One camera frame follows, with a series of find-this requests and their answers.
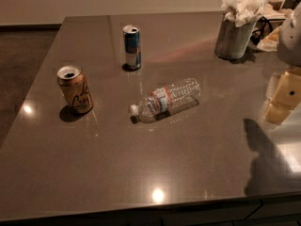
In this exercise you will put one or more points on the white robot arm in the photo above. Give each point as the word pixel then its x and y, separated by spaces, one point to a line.
pixel 289 40

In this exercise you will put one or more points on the clear plastic water bottle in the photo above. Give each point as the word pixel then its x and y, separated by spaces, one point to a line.
pixel 167 100

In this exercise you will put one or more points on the blue silver energy drink can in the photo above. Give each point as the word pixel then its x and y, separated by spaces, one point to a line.
pixel 131 35

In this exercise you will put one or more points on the orange soda can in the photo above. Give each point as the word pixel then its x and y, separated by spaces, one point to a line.
pixel 73 85

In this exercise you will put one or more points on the metal mesh waste bin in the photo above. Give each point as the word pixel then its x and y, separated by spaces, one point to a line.
pixel 232 40

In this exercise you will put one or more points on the crumpled white paper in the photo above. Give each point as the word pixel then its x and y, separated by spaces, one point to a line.
pixel 241 12

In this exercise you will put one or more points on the cardboard clutter in background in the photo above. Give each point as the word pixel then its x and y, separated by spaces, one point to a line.
pixel 265 35

